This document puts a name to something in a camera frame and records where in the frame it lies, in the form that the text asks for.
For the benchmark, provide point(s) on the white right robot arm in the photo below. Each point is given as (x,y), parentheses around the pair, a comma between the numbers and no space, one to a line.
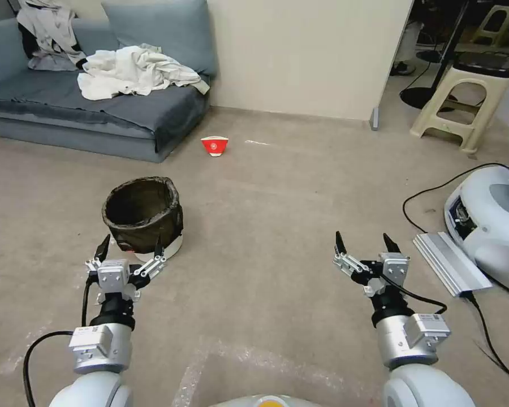
(424,386)

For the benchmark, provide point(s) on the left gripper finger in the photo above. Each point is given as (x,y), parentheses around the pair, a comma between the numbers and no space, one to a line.
(152,265)
(102,248)

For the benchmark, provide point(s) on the black shoe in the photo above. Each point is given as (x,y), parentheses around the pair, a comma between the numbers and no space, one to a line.
(402,68)

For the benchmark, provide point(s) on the trash can with dark bag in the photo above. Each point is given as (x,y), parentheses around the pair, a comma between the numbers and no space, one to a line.
(148,229)

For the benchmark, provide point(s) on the grey partition foot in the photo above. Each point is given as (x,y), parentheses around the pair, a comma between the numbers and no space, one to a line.
(376,118)

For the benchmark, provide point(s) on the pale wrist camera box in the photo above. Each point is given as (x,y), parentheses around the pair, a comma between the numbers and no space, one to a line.
(393,267)
(113,275)

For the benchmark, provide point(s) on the dark grey sofa blanket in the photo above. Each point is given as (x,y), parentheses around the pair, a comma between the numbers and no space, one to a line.
(46,101)

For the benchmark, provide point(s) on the beige plastic stool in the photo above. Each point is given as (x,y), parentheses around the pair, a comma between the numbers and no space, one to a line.
(488,114)

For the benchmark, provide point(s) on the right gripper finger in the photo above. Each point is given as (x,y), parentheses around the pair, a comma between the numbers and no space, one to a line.
(348,262)
(391,246)

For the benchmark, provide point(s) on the white crumpled clothing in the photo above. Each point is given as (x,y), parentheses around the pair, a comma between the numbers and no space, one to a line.
(127,72)

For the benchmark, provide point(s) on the blue grey sofa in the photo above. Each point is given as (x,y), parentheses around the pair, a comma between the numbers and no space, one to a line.
(8,46)

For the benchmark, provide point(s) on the grey white jacket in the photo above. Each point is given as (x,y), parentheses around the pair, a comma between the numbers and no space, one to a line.
(46,25)

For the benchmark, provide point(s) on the red paper cup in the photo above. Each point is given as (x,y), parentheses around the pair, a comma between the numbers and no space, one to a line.
(215,146)

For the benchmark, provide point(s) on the blue grey sofa cushion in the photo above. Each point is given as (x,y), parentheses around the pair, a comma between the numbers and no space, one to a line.
(165,29)

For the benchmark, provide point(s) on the black white device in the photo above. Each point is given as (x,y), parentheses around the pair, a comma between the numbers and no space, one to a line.
(483,63)

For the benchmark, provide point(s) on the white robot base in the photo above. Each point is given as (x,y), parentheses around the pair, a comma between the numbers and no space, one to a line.
(492,212)

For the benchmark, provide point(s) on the silver aluminium profile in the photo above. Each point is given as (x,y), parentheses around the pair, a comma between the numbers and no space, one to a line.
(449,263)

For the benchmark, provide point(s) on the black floor stand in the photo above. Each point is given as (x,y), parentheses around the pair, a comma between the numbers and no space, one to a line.
(424,93)

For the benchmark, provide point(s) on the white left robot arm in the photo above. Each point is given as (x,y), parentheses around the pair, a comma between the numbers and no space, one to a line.
(91,388)

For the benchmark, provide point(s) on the white robot front shell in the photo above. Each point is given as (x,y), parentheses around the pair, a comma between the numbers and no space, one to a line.
(258,400)

